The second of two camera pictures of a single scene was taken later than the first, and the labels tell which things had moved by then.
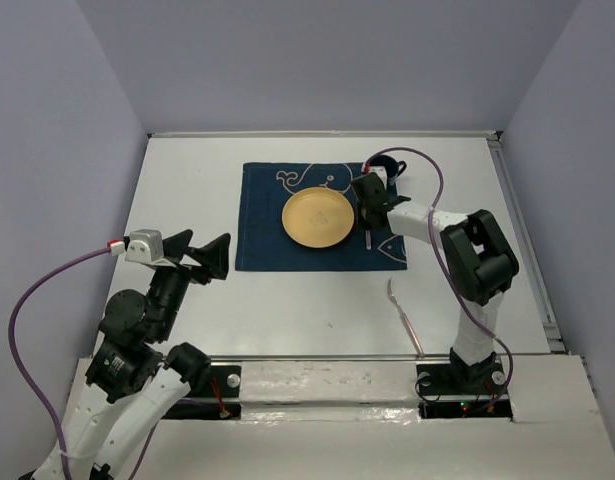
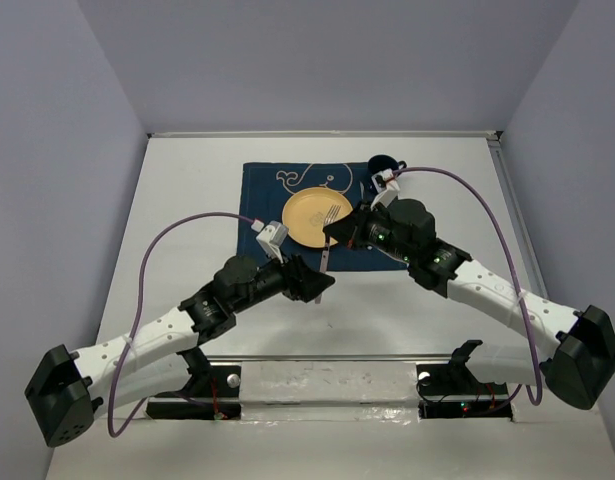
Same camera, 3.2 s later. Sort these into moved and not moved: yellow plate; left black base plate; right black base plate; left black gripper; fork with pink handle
Moved: left black gripper; fork with pink handle
Not moved: yellow plate; left black base plate; right black base plate
